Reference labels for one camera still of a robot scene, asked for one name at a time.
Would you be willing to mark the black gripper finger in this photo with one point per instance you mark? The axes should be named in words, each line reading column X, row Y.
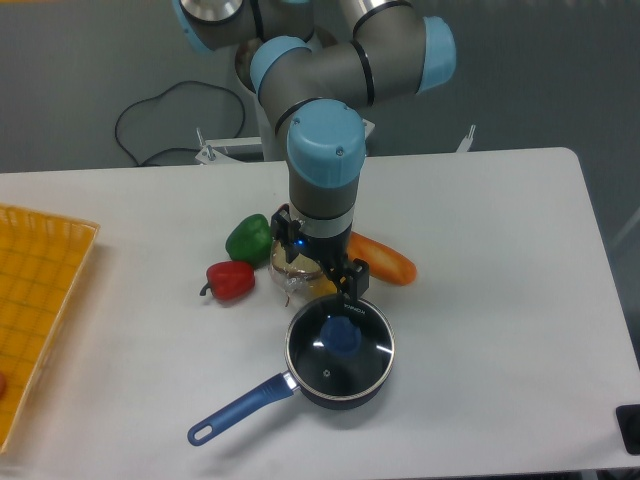
column 350, row 277
column 285, row 231

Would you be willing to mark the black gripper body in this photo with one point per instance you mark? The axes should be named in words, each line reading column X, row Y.
column 322, row 240

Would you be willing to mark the glass lid blue knob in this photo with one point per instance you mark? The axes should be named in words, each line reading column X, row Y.
column 339, row 353

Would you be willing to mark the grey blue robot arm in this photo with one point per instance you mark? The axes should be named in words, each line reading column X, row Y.
column 312, row 100

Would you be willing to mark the orange bread loaf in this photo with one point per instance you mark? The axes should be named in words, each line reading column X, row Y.
column 385, row 263

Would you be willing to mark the green bell pepper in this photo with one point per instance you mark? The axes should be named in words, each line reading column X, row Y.
column 250, row 241

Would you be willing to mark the wrapped sandwich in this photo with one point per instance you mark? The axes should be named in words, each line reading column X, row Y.
column 300, row 281

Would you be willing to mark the red bell pepper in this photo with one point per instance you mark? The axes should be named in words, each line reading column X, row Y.
column 229, row 280

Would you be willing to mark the yellow plastic basket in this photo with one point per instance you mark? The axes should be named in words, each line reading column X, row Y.
column 42, row 258

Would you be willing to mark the black device at table edge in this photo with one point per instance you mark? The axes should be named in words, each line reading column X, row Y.
column 628, row 417

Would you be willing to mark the white base bracket frame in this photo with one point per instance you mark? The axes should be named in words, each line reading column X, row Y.
column 229, row 151

